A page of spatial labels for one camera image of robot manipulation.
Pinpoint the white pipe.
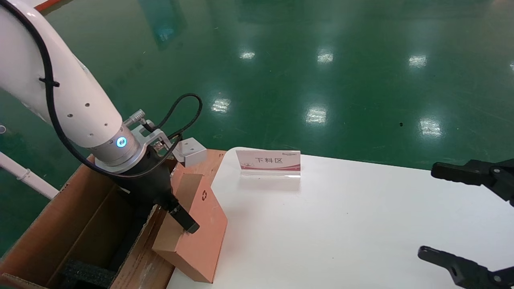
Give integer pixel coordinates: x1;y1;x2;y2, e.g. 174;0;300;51
0;152;60;200

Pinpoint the silver camera mount bracket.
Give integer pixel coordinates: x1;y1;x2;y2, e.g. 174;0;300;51
131;120;172;155

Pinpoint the short looped black cable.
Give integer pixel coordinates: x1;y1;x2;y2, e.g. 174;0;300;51
143;93;203;140

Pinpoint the small cardboard box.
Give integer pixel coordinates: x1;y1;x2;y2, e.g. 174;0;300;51
153;173;228;284

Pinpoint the large cardboard box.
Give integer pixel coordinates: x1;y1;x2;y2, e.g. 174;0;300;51
0;155;189;289

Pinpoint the acrylic sign with red stripe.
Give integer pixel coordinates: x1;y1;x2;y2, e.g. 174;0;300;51
235;149;302;178

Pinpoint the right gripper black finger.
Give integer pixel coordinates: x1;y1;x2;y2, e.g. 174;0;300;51
431;159;514;207
418;246;514;289

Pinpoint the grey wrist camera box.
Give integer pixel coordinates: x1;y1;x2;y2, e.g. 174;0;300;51
173;138;207;168

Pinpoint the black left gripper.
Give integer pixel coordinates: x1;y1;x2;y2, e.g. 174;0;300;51
114;147;200;234

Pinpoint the black foam padding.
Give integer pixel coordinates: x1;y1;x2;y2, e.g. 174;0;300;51
60;259;117;289

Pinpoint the long black camera cable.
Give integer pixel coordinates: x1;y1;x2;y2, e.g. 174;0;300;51
0;0;183;179

